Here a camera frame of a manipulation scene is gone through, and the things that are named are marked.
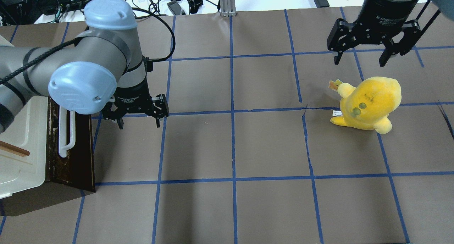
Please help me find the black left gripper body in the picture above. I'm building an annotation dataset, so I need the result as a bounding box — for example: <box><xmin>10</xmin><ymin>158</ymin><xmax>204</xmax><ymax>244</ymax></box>
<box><xmin>101</xmin><ymin>78</ymin><xmax>169</xmax><ymax>121</ymax></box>

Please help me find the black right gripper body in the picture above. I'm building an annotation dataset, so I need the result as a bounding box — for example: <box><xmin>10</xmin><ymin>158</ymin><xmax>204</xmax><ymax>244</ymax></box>
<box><xmin>327</xmin><ymin>0</ymin><xmax>423</xmax><ymax>55</ymax></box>

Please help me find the white drawer handle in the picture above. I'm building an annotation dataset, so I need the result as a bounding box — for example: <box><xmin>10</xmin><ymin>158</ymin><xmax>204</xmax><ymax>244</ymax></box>
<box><xmin>58</xmin><ymin>106</ymin><xmax>76</xmax><ymax>158</ymax></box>

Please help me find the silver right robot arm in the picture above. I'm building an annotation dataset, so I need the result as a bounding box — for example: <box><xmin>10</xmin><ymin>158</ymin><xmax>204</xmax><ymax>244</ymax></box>
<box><xmin>327</xmin><ymin>0</ymin><xmax>453</xmax><ymax>67</ymax></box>

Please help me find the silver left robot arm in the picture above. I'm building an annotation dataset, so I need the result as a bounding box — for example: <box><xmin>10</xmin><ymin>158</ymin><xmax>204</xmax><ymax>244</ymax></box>
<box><xmin>1</xmin><ymin>0</ymin><xmax>169</xmax><ymax>132</ymax></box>

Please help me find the yellow plush toy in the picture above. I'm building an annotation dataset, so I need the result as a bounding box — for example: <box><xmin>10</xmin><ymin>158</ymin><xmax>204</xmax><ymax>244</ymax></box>
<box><xmin>329</xmin><ymin>77</ymin><xmax>402</xmax><ymax>134</ymax></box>

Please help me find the cream plastic storage box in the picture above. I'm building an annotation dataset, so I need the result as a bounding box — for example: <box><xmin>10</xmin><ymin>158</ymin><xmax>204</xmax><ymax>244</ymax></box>
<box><xmin>0</xmin><ymin>35</ymin><xmax>49</xmax><ymax>199</ymax></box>

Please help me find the aluminium frame post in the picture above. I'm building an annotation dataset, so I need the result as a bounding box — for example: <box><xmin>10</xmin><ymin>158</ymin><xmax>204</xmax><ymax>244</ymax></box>
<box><xmin>219</xmin><ymin>0</ymin><xmax>237</xmax><ymax>17</ymax></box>

